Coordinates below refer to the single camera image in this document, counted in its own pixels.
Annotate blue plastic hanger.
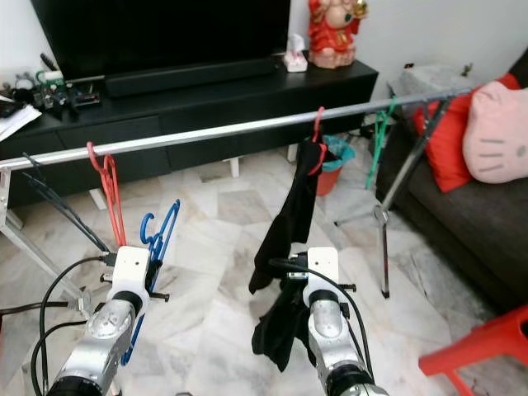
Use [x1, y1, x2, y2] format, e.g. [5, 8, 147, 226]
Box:
[120, 199, 182, 366]

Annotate black fleece garment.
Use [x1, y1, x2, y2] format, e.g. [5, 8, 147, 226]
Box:
[249, 264, 314, 374]

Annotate black plastic hanger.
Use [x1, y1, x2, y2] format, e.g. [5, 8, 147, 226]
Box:
[21, 153, 112, 252]

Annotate red plastic hanger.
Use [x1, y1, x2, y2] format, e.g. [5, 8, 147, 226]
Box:
[85, 142, 129, 248]
[309, 106, 329, 176]

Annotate green plastic hanger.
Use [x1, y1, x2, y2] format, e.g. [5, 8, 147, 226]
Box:
[365, 97, 398, 192]

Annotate white paper sheet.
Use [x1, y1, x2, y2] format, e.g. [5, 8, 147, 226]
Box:
[0, 103, 44, 141]

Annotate green circuit board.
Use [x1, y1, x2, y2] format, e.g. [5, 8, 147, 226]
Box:
[35, 70, 68, 110]

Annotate black display module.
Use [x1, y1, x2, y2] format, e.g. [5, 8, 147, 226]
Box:
[68, 87, 100, 108]

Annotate chrome metal clothes rack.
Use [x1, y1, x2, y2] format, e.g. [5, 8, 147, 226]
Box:
[0, 85, 475, 314]

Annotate black flat television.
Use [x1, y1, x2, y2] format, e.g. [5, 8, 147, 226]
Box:
[31, 0, 291, 79]

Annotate black soundbar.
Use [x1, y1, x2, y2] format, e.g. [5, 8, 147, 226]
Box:
[103, 56, 280, 98]

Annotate black television cabinet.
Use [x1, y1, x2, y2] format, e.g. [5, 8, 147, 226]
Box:
[0, 59, 379, 207]

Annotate long black garment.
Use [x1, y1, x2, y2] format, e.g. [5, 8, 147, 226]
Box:
[247, 136, 331, 295]

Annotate white pink tissue box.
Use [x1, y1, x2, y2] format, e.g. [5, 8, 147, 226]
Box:
[283, 33, 308, 73]

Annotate red waste bin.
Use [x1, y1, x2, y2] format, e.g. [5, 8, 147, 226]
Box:
[315, 157, 347, 196]

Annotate red laughing Buddha statue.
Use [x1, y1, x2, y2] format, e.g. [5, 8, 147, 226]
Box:
[307, 0, 370, 68]

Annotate red cushion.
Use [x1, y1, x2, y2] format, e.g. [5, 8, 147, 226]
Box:
[412, 73, 522, 192]

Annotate white lace covered side table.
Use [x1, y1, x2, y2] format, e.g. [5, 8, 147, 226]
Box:
[396, 62, 475, 100]

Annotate dark brown fabric sofa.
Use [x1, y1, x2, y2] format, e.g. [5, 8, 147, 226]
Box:
[375, 49, 528, 310]

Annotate pink cat face cushion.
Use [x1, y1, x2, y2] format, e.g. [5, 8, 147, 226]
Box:
[462, 80, 528, 184]

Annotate red plastic stool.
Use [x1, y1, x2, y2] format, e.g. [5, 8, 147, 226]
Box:
[418, 304, 528, 396]

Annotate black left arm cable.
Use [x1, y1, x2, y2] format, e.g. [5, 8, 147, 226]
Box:
[31, 254, 120, 396]

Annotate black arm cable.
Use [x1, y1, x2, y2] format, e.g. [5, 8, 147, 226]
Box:
[268, 257, 372, 364]
[31, 254, 120, 396]

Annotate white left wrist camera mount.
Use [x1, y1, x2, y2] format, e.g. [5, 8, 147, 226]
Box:
[115, 246, 152, 313]

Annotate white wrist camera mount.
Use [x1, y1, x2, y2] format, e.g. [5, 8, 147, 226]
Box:
[305, 246, 341, 296]
[115, 246, 152, 313]

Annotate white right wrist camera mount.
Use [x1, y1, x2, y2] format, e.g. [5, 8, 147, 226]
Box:
[305, 246, 341, 296]

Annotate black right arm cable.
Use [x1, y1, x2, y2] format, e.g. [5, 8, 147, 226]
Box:
[268, 257, 372, 364]

